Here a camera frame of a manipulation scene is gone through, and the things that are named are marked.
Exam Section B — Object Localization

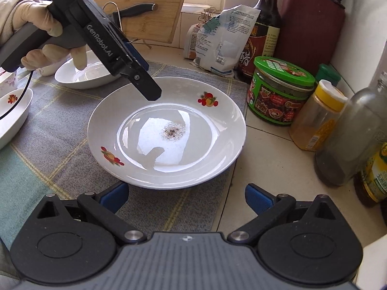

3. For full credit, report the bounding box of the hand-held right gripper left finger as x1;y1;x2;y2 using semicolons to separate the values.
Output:
36;182;147;245

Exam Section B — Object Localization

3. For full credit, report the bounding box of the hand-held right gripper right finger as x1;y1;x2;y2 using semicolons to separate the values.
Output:
227;184;337;245

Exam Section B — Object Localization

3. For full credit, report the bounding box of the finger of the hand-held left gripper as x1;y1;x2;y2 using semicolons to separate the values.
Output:
123;43;149;71
128;66;163;101

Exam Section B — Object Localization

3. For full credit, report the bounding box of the large fruit print plate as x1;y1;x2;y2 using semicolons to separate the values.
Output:
87;76;247;189

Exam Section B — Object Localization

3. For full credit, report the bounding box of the person's left hand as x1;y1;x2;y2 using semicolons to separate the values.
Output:
12;2;88;72

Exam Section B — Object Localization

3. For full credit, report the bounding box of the bamboo cutting board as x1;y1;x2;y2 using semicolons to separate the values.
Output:
88;0;192;44

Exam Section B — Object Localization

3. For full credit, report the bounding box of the plain white deep plate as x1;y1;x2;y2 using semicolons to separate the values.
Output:
54;50;121;89

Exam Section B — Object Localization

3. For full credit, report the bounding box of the red and white food bag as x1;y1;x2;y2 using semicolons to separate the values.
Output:
184;24;201;59

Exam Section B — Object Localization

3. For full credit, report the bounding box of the grey plaid table mat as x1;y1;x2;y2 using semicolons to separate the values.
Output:
0;60;248;248

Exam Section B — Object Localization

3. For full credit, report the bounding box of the teal plastic bag clip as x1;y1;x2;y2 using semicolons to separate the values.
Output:
203;16;223;33

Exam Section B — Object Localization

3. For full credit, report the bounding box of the white printed food bag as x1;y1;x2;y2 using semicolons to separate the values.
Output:
195;4;261;77

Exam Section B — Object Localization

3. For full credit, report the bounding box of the yellow lid spice jar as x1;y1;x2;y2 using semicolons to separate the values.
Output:
289;79;348;152

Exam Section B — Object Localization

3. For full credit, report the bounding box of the floral print bowl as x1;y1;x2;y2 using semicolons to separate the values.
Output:
0;68;19;97

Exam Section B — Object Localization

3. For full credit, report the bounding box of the green lid sauce jar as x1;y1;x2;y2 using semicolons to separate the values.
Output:
246;56;316;126

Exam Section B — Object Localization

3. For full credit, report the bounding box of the clear glass bottle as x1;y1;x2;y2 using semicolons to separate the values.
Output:
314;72;387;186

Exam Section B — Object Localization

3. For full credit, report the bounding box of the white bowl with fruit print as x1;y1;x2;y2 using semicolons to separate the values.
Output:
0;88;34;150

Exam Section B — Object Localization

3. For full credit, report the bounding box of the yellow label oil bottle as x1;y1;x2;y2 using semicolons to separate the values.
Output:
354;143;387;207

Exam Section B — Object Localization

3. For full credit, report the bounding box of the dark soy sauce bottle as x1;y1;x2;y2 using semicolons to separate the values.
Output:
237;0;282;82

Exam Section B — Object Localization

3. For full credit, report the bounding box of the small green cap bottle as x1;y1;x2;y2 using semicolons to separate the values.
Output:
316;63;342;87

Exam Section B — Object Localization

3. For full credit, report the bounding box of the dark red knife block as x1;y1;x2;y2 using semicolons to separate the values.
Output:
274;0;346;73

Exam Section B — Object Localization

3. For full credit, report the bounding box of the metal wire rack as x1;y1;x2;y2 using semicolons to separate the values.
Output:
103;1;152;49

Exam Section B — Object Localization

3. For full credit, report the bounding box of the black-handled kitchen knife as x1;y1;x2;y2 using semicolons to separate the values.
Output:
109;2;158;22

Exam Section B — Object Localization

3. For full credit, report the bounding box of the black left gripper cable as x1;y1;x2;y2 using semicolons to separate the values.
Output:
0;69;34;120

